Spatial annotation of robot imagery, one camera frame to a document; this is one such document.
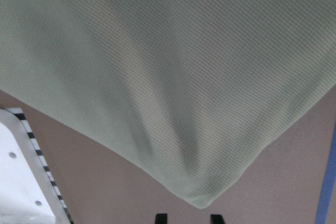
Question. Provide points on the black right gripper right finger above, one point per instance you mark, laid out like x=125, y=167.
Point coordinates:
x=217, y=219

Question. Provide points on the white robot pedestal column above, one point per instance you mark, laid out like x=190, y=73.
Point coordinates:
x=29, y=193

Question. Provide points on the olive green long-sleeve shirt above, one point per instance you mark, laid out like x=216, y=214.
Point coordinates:
x=190, y=91

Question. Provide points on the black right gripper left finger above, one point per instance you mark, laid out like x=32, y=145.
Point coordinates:
x=161, y=218

